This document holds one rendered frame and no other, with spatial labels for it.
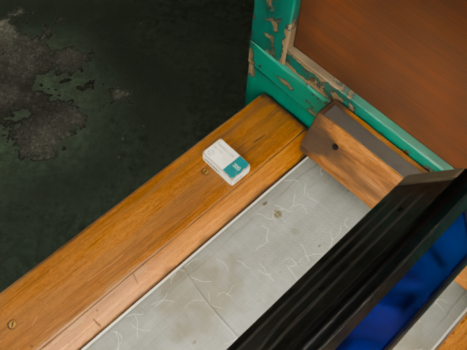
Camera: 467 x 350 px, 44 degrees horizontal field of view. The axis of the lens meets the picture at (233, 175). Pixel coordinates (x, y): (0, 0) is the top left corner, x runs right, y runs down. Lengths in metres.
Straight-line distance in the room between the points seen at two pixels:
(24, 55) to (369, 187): 1.50
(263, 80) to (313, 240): 0.26
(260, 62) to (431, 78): 0.29
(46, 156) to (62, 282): 1.06
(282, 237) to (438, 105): 0.27
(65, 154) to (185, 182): 1.01
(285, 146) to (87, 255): 0.31
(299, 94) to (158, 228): 0.28
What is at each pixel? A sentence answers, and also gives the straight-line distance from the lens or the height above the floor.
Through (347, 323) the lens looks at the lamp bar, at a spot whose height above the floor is 1.11.
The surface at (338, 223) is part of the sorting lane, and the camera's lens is 0.81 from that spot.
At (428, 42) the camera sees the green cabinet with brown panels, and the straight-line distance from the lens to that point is 0.65.
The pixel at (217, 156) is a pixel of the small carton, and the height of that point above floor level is 0.79.
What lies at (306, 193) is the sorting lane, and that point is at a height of 0.74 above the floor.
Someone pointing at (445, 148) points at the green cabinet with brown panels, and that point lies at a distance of 0.73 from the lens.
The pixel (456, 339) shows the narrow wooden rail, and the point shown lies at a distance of 0.77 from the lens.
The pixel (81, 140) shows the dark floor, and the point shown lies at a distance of 1.79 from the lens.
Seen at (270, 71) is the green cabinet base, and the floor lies 0.81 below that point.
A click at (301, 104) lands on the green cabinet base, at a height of 0.79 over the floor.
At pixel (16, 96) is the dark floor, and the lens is 1.95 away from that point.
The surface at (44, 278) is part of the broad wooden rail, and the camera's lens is 0.77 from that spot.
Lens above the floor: 1.46
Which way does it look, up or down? 60 degrees down
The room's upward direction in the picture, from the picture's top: 4 degrees clockwise
